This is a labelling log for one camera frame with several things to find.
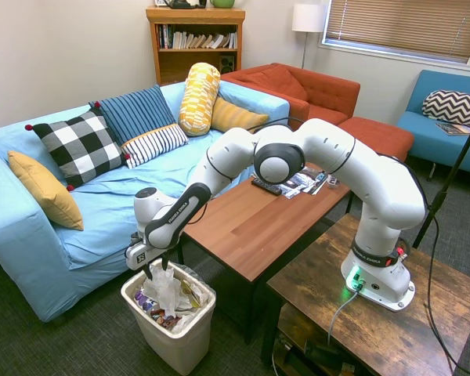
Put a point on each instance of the purple snack wrapper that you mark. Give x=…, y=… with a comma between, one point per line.
x=145, y=299

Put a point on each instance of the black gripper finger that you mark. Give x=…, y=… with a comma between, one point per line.
x=166, y=261
x=148, y=271

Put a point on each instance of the small clear glass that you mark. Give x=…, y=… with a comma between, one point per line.
x=333, y=182

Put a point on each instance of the wooden coffee table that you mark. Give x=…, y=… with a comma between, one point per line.
x=258, y=227

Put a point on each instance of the light blue sofa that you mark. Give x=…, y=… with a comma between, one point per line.
x=102, y=203

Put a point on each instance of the brown snack packet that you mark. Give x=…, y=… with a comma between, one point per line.
x=165, y=317

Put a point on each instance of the yellow patterned bolster pillow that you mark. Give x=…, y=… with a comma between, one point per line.
x=197, y=98

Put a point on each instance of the orange tufted armchair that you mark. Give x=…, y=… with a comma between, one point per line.
x=321, y=92

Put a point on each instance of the orange ottoman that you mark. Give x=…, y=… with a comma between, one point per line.
x=380, y=135

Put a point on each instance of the plain mustard yellow pillow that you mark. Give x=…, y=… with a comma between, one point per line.
x=47, y=192

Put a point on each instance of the black remote control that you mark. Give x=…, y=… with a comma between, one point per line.
x=267, y=186

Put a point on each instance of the red robot base connector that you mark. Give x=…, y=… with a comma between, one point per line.
x=402, y=252

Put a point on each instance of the wooden bookshelf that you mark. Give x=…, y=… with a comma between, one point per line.
x=196, y=62

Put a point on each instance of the green bowl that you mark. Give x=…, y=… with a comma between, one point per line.
x=222, y=3

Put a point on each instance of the black camera stand pole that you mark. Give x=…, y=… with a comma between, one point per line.
x=450, y=176

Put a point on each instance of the white tissue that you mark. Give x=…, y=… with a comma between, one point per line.
x=162, y=286

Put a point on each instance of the rustic wooden robot table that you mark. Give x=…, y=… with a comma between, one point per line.
x=376, y=337

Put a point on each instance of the orange yellow striped pillow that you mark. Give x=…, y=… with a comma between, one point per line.
x=235, y=115

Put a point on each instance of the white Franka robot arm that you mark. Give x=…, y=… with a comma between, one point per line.
x=376, y=176

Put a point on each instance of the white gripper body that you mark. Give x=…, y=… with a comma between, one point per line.
x=141, y=256

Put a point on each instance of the yellow wrapper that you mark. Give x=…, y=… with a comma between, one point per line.
x=192, y=293

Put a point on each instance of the black white chevron pillow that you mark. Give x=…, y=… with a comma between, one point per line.
x=450, y=107

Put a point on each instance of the row of pale leaning books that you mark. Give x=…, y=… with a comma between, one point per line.
x=203, y=41

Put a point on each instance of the glossy magazine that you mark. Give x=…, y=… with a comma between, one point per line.
x=311, y=180
x=290, y=190

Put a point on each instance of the small black speaker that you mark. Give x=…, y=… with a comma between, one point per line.
x=227, y=63

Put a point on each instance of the blue striped pillow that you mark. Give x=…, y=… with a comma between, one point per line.
x=135, y=109

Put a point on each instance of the brown window blinds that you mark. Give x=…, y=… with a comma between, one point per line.
x=399, y=27

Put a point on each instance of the black white ornament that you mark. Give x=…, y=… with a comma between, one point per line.
x=184, y=4

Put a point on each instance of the white shade floor lamp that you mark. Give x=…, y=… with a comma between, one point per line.
x=308, y=17

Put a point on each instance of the black white checked pillow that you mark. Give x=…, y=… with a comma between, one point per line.
x=78, y=145

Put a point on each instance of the white navy striped pillow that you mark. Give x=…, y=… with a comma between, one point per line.
x=152, y=143

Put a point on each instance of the black power adapter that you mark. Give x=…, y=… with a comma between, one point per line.
x=321, y=350

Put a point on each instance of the blue bench sofa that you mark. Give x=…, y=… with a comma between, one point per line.
x=434, y=141

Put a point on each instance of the cream plastic trash bin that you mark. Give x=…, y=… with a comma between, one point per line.
x=180, y=344

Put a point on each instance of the row of dark books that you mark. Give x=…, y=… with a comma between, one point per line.
x=164, y=37

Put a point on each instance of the magazine with dark cover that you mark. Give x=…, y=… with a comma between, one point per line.
x=456, y=129

